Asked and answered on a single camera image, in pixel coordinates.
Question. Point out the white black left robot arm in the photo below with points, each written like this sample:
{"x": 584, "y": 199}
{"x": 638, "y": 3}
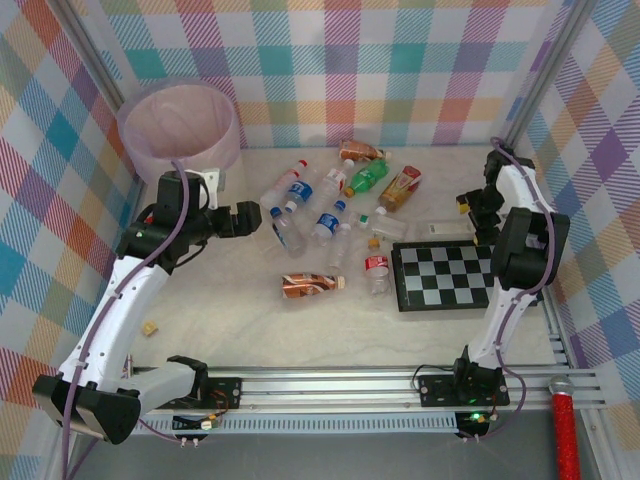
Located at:
{"x": 115, "y": 310}

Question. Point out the black silver chessboard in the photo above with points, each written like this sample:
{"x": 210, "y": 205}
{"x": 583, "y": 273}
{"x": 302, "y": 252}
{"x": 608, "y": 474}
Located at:
{"x": 440, "y": 280}

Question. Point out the small black controller board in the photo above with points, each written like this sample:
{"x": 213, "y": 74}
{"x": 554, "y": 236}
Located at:
{"x": 467, "y": 422}
{"x": 192, "y": 424}

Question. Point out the small wooden block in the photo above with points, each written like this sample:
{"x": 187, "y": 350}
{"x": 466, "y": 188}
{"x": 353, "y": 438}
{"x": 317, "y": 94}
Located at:
{"x": 149, "y": 328}

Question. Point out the white rectangular container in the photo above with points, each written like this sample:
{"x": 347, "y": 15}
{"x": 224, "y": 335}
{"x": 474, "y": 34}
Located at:
{"x": 445, "y": 229}

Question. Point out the green soda bottle yellow cap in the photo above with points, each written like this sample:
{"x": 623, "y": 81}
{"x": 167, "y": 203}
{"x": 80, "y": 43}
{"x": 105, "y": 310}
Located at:
{"x": 369, "y": 175}

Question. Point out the aluminium front rail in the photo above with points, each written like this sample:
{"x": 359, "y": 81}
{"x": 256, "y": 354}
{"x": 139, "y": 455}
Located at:
{"x": 325, "y": 387}

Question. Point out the orange juice bottle red label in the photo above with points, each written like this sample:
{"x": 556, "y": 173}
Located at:
{"x": 400, "y": 187}

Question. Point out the small clear bottle white cap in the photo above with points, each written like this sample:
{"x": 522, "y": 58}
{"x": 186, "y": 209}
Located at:
{"x": 337, "y": 252}

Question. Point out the clear bottle blue cap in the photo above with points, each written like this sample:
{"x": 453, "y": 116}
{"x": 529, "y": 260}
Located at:
{"x": 290, "y": 235}

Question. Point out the orange brown tea bottle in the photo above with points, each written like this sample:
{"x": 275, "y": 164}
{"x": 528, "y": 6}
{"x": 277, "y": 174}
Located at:
{"x": 356, "y": 149}

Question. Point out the red label cola bottle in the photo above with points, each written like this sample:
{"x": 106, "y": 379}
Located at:
{"x": 376, "y": 264}

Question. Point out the small orange bottle cap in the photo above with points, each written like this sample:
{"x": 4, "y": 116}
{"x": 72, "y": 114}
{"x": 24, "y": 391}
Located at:
{"x": 373, "y": 243}

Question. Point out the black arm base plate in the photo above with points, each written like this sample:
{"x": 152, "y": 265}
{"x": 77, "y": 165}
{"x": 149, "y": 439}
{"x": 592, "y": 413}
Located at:
{"x": 435, "y": 392}
{"x": 227, "y": 395}

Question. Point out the aluminium frame post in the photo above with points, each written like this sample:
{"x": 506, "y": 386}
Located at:
{"x": 555, "y": 50}
{"x": 92, "y": 50}

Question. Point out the brown coffee drink bottle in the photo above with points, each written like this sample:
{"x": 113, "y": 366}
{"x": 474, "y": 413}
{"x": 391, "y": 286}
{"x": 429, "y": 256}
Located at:
{"x": 307, "y": 286}

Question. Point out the clear bottle red cap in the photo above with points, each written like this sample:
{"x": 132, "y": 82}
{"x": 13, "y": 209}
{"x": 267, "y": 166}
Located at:
{"x": 285, "y": 182}

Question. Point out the aluminium side rail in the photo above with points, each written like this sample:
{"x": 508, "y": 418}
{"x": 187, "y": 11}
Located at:
{"x": 560, "y": 345}
{"x": 134, "y": 200}

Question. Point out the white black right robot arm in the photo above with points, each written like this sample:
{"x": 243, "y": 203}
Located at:
{"x": 500, "y": 320}

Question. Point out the red glitter microphone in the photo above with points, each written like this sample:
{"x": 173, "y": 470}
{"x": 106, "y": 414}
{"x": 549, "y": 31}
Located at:
{"x": 565, "y": 435}

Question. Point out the translucent lilac waste bin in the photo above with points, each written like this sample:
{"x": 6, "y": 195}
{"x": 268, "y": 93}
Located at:
{"x": 175, "y": 120}

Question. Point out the blue label bottle white cap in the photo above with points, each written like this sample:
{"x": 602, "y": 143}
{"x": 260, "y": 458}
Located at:
{"x": 300, "y": 190}

